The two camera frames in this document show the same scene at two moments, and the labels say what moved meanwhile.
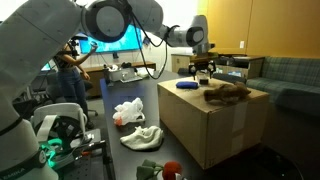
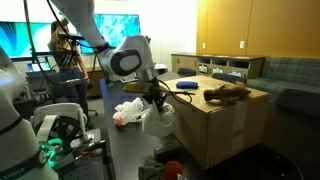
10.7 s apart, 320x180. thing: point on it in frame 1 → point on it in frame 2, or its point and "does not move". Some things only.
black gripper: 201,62 → 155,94
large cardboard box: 211,133 does not move
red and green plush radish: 149,170 does not move
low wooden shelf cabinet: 249,66 does not move
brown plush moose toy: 228,93 does not move
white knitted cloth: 144,138 → 159,123
